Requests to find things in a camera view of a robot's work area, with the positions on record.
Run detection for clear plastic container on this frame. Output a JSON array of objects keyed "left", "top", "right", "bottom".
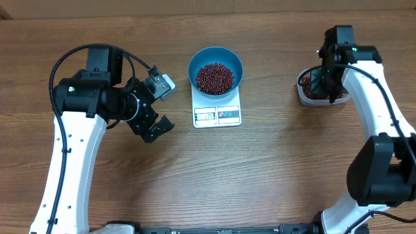
[{"left": 296, "top": 69, "right": 351, "bottom": 107}]

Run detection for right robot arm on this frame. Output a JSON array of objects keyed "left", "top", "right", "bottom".
[{"left": 314, "top": 25, "right": 415, "bottom": 233}]

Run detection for white kitchen scale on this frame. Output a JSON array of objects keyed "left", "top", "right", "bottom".
[{"left": 191, "top": 87, "right": 242, "bottom": 129}]

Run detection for beans in blue bowl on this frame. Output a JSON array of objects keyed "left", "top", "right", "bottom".
[{"left": 195, "top": 62, "right": 235, "bottom": 96}]

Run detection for blue bowl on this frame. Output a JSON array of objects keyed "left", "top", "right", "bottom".
[{"left": 188, "top": 47, "right": 244, "bottom": 98}]

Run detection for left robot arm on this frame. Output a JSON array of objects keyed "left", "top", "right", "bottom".
[{"left": 30, "top": 44, "right": 176, "bottom": 233}]

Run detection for red adzuki beans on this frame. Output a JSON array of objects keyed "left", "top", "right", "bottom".
[{"left": 300, "top": 76, "right": 330, "bottom": 99}]

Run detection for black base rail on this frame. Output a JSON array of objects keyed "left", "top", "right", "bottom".
[{"left": 90, "top": 221, "right": 324, "bottom": 234}]

